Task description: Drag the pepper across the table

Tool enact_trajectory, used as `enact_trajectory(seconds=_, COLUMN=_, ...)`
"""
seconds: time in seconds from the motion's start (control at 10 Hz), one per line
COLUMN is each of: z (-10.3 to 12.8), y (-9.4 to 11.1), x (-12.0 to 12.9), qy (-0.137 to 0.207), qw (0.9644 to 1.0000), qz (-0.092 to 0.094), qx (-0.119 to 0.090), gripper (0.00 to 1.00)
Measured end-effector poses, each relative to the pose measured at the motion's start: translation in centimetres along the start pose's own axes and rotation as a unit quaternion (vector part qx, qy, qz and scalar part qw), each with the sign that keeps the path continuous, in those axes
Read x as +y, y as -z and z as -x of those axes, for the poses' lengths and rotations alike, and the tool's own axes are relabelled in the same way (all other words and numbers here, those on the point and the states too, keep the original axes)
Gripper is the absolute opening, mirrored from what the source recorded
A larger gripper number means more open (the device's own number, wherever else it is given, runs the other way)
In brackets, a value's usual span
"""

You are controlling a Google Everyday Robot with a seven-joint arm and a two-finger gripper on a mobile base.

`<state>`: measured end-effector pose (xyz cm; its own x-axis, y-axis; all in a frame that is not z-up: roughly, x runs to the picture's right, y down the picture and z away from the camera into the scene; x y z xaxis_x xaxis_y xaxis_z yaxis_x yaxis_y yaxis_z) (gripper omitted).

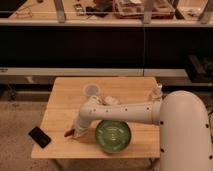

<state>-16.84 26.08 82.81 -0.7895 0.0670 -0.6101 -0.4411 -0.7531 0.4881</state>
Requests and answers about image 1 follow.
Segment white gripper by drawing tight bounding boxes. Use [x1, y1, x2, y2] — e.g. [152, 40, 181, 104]
[72, 116, 90, 138]

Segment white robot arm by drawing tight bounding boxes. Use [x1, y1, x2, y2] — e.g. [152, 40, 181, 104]
[73, 91, 213, 171]

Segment white crumpled cloth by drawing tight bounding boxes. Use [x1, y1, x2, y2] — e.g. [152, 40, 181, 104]
[87, 95, 120, 106]

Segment wooden table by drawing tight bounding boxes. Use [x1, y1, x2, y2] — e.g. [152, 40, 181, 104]
[31, 77, 157, 159]

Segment green glass bowl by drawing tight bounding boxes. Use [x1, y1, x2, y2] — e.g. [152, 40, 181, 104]
[95, 120, 132, 153]

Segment black smartphone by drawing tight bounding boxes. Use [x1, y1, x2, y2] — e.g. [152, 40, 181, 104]
[28, 127, 51, 148]

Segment brown tray on shelf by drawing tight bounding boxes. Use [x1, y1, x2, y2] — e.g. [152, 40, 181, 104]
[113, 0, 175, 19]

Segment black box at right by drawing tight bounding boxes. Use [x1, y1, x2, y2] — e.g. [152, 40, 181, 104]
[185, 55, 213, 83]

